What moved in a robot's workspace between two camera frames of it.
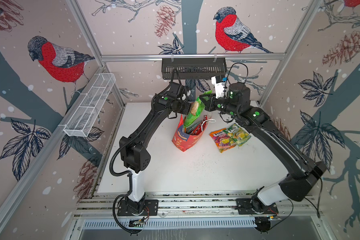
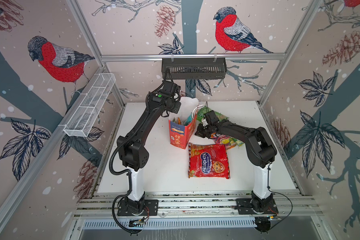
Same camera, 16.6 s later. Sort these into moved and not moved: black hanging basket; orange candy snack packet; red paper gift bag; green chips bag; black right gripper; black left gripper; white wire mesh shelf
Moved: red paper gift bag; black left gripper; green chips bag; black right gripper
Not moved: black hanging basket; white wire mesh shelf; orange candy snack packet
